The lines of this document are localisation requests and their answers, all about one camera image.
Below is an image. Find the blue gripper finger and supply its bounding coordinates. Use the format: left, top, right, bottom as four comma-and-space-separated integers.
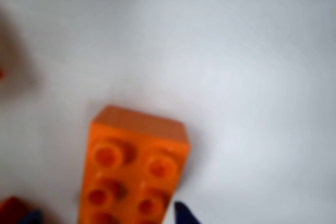
19, 209, 43, 224
174, 201, 202, 224

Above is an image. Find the orange 2x4 block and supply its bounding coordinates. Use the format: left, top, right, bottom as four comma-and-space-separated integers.
77, 105, 191, 224

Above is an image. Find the red 2x4 block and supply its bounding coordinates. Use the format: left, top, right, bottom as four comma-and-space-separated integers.
0, 196, 31, 224

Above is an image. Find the white foam board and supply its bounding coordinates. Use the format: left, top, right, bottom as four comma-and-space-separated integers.
0, 0, 336, 224

